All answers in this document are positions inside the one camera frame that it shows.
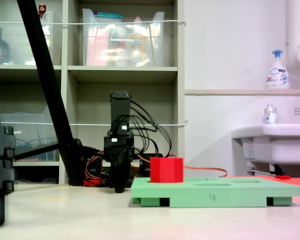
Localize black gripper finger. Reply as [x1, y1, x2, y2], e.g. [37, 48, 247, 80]
[120, 172, 129, 193]
[113, 174, 122, 194]

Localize red octagonal pillar block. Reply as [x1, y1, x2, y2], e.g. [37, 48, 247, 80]
[149, 156, 185, 184]

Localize black tripod brace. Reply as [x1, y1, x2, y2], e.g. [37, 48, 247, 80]
[13, 141, 61, 161]

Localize beige shelf unit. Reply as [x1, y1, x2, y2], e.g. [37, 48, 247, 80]
[0, 0, 186, 186]

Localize green shape sorter board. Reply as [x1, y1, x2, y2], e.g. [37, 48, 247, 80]
[130, 176, 300, 208]

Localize black tripod leg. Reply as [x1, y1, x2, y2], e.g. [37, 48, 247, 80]
[0, 0, 16, 227]
[16, 0, 85, 187]

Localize large clear storage bin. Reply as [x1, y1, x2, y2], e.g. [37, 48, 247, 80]
[81, 8, 166, 68]

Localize teal flat box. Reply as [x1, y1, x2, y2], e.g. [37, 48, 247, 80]
[93, 10, 123, 20]

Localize small clear sanitiser bottle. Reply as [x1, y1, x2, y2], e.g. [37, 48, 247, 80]
[263, 104, 278, 125]

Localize white ceramic sink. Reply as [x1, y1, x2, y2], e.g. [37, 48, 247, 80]
[230, 123, 300, 166]

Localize dark glass bottle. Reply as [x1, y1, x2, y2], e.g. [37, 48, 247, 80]
[0, 27, 11, 66]

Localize white pump soap bottle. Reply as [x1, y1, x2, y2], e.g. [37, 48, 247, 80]
[265, 49, 291, 90]

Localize orange wire bundle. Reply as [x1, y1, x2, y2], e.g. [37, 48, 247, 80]
[84, 154, 106, 181]

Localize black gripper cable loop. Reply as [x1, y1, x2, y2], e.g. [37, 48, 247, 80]
[112, 114, 131, 141]

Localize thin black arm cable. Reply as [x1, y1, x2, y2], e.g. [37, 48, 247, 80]
[129, 99, 173, 161]

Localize long orange black cable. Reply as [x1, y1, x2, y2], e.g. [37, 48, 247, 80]
[181, 164, 228, 179]

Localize clear bin with cables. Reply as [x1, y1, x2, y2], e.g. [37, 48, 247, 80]
[0, 104, 61, 163]

